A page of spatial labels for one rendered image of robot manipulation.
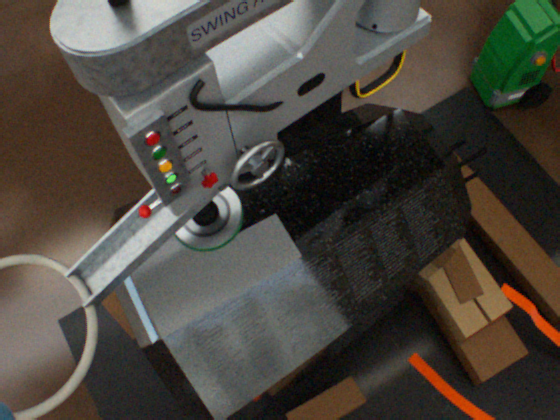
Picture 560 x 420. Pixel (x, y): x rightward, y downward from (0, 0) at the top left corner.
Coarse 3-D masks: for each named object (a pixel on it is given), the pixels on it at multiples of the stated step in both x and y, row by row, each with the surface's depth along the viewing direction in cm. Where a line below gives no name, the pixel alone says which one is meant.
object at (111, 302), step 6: (114, 294) 246; (108, 300) 245; (114, 300) 245; (108, 306) 244; (114, 306) 244; (120, 306) 243; (114, 312) 242; (120, 312) 242; (120, 318) 241; (126, 318) 241; (120, 324) 240; (126, 324) 240; (126, 330) 238; (132, 336) 237
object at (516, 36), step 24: (528, 0) 238; (504, 24) 247; (528, 24) 236; (552, 24) 230; (504, 48) 250; (528, 48) 239; (552, 48) 241; (480, 72) 274; (504, 72) 254; (528, 72) 254; (504, 96) 267; (528, 96) 268
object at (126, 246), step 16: (160, 208) 151; (192, 208) 144; (128, 224) 151; (144, 224) 151; (160, 224) 149; (176, 224) 145; (112, 240) 151; (128, 240) 151; (144, 240) 150; (160, 240) 146; (96, 256) 151; (112, 256) 151; (128, 256) 150; (144, 256) 146; (80, 272) 152; (96, 272) 151; (112, 272) 150; (128, 272) 147; (96, 288) 150; (112, 288) 147; (96, 304) 148
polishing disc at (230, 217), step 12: (228, 192) 166; (228, 204) 165; (240, 204) 164; (228, 216) 163; (240, 216) 163; (192, 228) 162; (204, 228) 162; (216, 228) 162; (228, 228) 161; (192, 240) 160; (204, 240) 160; (216, 240) 160
